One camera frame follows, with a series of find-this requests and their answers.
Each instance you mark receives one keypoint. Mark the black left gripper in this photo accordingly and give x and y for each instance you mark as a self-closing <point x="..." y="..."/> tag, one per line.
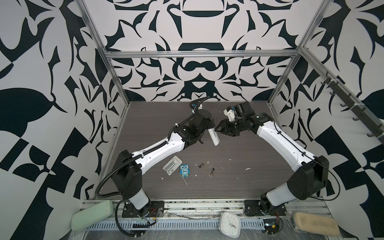
<point x="210" y="123"/>

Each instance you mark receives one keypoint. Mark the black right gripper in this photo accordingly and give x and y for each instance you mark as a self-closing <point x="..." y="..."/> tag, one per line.
<point x="225" y="124"/>

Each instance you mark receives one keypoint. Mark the white remote control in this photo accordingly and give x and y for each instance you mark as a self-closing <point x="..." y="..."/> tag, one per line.
<point x="214" y="136"/>

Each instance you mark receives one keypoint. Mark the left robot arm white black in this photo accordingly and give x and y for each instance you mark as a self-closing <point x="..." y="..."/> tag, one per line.
<point x="129" y="179"/>

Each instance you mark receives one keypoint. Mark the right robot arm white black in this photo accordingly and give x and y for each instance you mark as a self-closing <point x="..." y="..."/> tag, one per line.
<point x="310" y="172"/>

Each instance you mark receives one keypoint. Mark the white battery cover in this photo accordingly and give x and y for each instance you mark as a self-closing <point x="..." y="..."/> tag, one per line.
<point x="172" y="165"/>

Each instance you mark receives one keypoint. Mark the blue owl toy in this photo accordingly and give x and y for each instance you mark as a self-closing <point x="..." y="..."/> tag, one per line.
<point x="184" y="171"/>

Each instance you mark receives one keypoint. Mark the white square clock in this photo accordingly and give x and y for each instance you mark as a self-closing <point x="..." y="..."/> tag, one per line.
<point x="230" y="225"/>

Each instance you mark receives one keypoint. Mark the small green circuit board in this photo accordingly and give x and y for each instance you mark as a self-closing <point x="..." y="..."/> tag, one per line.
<point x="271" y="226"/>

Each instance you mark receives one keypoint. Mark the beige foam pad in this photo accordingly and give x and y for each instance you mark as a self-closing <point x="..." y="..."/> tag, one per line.
<point x="316" y="224"/>

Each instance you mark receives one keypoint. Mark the green foam pad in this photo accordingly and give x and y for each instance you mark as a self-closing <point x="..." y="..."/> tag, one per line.
<point x="87" y="217"/>

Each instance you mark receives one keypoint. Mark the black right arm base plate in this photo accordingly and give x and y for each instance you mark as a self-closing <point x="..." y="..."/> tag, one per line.
<point x="255" y="207"/>

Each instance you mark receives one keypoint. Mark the aluminium frame top bar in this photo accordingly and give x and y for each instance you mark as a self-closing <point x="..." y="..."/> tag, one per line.
<point x="200" y="54"/>

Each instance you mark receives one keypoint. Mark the white slotted cable duct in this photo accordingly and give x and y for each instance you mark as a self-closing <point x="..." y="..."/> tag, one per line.
<point x="212" y="224"/>

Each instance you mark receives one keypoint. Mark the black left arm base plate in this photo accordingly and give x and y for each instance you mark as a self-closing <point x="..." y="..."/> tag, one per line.
<point x="152" y="209"/>

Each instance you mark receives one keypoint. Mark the aluminium frame corner post left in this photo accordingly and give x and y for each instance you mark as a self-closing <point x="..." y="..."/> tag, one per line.
<point x="100" y="47"/>

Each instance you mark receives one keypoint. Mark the aluminium frame corner post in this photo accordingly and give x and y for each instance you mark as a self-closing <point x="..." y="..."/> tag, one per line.
<point x="314" y="24"/>
<point x="100" y="47"/>

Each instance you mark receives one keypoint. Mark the aluminium frame corner post right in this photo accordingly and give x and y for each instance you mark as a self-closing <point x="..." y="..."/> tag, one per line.
<point x="314" y="24"/>

